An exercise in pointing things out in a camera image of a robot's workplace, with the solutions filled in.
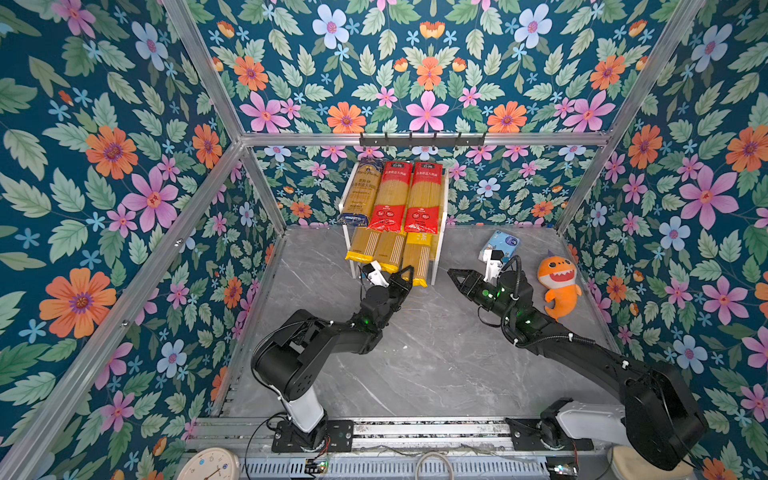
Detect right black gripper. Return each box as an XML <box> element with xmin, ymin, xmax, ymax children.
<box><xmin>449</xmin><ymin>267</ymin><xmax>516</xmax><ymax>327</ymax></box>

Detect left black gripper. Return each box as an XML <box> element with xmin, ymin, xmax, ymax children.
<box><xmin>375</xmin><ymin>263</ymin><xmax>411</xmax><ymax>332</ymax></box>

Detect yellow pasta bag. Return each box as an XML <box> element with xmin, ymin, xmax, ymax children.
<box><xmin>345</xmin><ymin>227</ymin><xmax>380</xmax><ymax>264</ymax></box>
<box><xmin>373</xmin><ymin>231</ymin><xmax>406</xmax><ymax>273</ymax></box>
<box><xmin>401</xmin><ymin>232</ymin><xmax>434</xmax><ymax>288</ymax></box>

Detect red spaghetti bag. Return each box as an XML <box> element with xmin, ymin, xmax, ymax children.
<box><xmin>368</xmin><ymin>161</ymin><xmax>413</xmax><ymax>232</ymax></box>
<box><xmin>404</xmin><ymin>162</ymin><xmax>443</xmax><ymax>234</ymax></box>

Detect blue gold spaghetti bag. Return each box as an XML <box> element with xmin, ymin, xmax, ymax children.
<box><xmin>339</xmin><ymin>159</ymin><xmax>384</xmax><ymax>226</ymax></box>

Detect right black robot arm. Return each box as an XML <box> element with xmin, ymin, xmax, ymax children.
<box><xmin>448</xmin><ymin>268</ymin><xmax>708</xmax><ymax>471</ymax></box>

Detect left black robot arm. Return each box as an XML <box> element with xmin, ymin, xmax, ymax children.
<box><xmin>251</xmin><ymin>266</ymin><xmax>415</xmax><ymax>441</ymax></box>

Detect blue tissue pack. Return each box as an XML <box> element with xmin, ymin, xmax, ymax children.
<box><xmin>478</xmin><ymin>230</ymin><xmax>521</xmax><ymax>263</ymax></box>

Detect orange shark plush toy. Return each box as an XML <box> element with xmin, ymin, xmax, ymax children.
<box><xmin>537</xmin><ymin>255</ymin><xmax>583</xmax><ymax>321</ymax></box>

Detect beige cushion pad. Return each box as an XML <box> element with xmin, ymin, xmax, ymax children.
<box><xmin>608</xmin><ymin>445</ymin><xmax>695</xmax><ymax>480</ymax></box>

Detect white round clock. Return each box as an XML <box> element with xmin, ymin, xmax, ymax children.
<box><xmin>177</xmin><ymin>447</ymin><xmax>242</xmax><ymax>480</ymax></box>

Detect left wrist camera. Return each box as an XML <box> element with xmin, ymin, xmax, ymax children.
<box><xmin>361</xmin><ymin>260</ymin><xmax>389</xmax><ymax>288</ymax></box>

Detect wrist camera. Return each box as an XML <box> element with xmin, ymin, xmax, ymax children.
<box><xmin>482</xmin><ymin>247</ymin><xmax>505</xmax><ymax>283</ymax></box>
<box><xmin>361</xmin><ymin>260</ymin><xmax>389</xmax><ymax>288</ymax></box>

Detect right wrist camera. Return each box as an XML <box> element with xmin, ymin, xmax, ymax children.
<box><xmin>482</xmin><ymin>247</ymin><xmax>505</xmax><ymax>283</ymax></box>

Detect black hook rail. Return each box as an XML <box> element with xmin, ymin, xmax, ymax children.
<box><xmin>358</xmin><ymin>132</ymin><xmax>486</xmax><ymax>149</ymax></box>

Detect white cable loop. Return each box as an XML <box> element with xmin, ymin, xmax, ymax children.
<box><xmin>413</xmin><ymin>451</ymin><xmax>455</xmax><ymax>480</ymax></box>

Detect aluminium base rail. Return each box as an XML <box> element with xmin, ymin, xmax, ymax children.
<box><xmin>187</xmin><ymin>411</ymin><xmax>630</xmax><ymax>454</ymax></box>

